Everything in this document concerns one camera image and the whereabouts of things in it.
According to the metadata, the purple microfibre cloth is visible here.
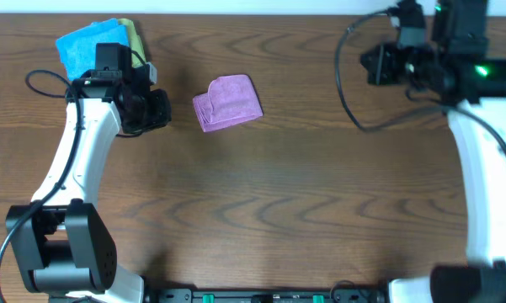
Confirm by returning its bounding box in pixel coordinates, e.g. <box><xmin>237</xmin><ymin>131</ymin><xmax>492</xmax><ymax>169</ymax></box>
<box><xmin>193</xmin><ymin>74</ymin><xmax>264</xmax><ymax>132</ymax></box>

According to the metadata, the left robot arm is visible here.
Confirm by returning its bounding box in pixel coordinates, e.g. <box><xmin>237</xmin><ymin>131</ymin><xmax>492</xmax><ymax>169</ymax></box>
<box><xmin>3</xmin><ymin>43</ymin><xmax>171</xmax><ymax>302</ymax></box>

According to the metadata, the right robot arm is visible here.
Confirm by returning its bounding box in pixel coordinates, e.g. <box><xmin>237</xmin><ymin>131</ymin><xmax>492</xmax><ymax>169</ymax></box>
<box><xmin>361</xmin><ymin>1</ymin><xmax>506</xmax><ymax>302</ymax></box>

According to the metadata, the upper green folded cloth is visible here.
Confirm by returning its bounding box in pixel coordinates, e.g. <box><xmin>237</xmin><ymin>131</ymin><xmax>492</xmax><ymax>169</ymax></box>
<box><xmin>118</xmin><ymin>19</ymin><xmax>146</xmax><ymax>67</ymax></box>

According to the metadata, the blue folded cloth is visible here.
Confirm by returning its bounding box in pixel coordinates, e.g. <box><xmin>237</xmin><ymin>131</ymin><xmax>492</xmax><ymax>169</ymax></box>
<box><xmin>56</xmin><ymin>19</ymin><xmax>129</xmax><ymax>81</ymax></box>

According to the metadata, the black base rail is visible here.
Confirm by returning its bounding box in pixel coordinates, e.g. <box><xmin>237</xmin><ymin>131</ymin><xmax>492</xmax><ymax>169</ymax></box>
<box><xmin>143</xmin><ymin>287</ymin><xmax>389</xmax><ymax>303</ymax></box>

